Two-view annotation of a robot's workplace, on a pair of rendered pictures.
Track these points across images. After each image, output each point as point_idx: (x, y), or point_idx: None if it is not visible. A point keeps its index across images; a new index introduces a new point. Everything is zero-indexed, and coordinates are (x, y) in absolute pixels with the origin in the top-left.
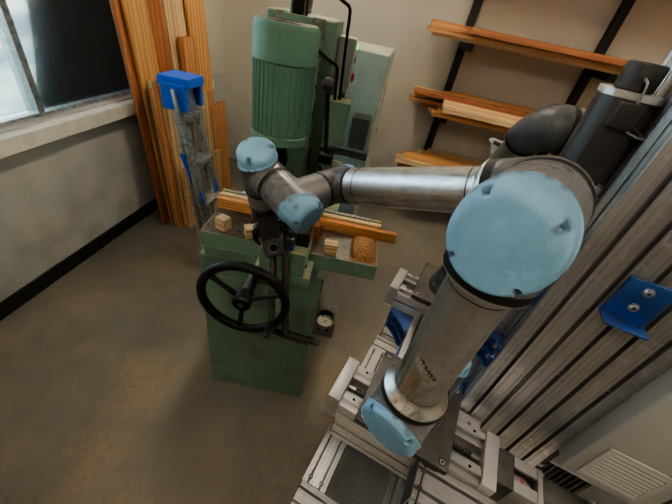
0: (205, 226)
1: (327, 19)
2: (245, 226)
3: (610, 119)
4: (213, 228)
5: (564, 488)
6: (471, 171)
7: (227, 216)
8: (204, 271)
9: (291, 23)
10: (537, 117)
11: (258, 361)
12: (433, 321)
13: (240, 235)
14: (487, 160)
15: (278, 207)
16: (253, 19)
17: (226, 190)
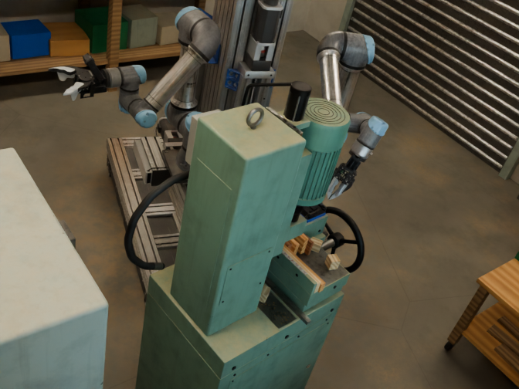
0: (344, 274)
1: (262, 106)
2: (320, 243)
3: (281, 15)
4: (339, 268)
5: None
6: (335, 55)
7: (330, 256)
8: (363, 240)
9: (331, 103)
10: (218, 36)
11: None
12: (354, 86)
13: (322, 252)
14: (334, 49)
15: None
16: (349, 124)
17: (314, 280)
